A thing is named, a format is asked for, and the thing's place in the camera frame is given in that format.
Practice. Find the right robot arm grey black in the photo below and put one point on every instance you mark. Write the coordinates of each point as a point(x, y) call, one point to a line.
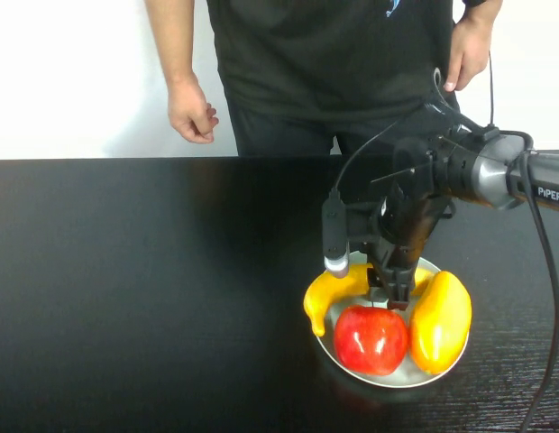
point(487, 169)

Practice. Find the person's left hand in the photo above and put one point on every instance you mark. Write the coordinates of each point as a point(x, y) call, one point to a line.
point(471, 49)

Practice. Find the person's right forearm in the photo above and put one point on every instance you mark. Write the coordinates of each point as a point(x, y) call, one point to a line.
point(173, 40)

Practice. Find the red apple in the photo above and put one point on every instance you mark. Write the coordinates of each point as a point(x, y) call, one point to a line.
point(369, 340)

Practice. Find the black trousers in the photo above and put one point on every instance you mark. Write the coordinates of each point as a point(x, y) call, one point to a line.
point(279, 135)

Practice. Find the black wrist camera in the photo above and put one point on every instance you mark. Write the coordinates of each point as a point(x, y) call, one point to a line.
point(336, 234)

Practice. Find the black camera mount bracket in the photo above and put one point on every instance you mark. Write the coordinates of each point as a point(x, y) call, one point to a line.
point(360, 225)

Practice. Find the orange yellow mango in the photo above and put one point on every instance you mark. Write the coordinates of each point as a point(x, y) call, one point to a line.
point(442, 320)

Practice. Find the black t-shirt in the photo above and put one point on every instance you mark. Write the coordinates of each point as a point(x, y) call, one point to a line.
point(324, 54)

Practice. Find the person's right hand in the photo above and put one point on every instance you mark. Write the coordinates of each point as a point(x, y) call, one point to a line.
point(189, 113)

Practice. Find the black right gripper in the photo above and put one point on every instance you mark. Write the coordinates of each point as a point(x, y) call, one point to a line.
point(405, 225)

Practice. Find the person's left forearm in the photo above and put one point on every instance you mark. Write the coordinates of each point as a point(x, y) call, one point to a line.
point(484, 11)

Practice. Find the yellow banana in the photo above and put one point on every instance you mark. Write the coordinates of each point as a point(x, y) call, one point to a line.
point(329, 291)

